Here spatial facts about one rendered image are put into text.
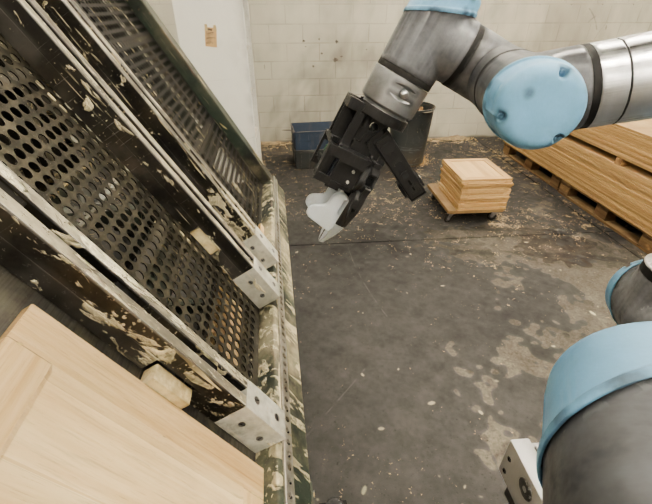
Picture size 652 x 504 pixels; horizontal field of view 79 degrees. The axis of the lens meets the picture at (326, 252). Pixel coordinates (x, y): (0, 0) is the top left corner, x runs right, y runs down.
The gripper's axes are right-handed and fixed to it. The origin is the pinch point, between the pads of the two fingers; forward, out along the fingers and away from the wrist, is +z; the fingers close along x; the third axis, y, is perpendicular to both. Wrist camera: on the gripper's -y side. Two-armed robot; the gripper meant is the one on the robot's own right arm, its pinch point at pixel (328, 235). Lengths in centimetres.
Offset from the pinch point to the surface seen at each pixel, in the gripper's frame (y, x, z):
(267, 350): -7.6, -17.7, 43.6
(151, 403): 15.3, 14.4, 28.7
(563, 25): -296, -489, -161
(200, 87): 38, -125, 19
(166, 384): 14.2, 11.4, 27.8
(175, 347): 14.9, 8.4, 23.0
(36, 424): 26.1, 24.8, 21.8
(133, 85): 44, -52, 7
